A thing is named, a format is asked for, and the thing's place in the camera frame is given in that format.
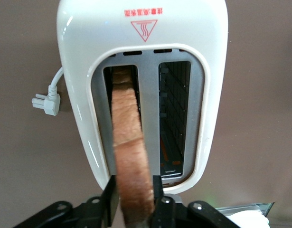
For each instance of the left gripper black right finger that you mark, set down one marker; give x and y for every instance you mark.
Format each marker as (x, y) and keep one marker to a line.
(164, 213)

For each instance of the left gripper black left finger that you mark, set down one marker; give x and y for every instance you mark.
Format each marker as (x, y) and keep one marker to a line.
(110, 202)

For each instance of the brown bread slice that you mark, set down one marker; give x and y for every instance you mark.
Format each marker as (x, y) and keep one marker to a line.
(131, 142)

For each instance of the grey-white toaster power plug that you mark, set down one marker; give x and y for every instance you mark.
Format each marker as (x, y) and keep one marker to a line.
(50, 104)

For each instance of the white toaster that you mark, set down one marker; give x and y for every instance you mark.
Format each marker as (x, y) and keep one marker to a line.
(77, 47)

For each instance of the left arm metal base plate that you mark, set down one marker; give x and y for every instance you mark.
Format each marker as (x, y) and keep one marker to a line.
(245, 206)

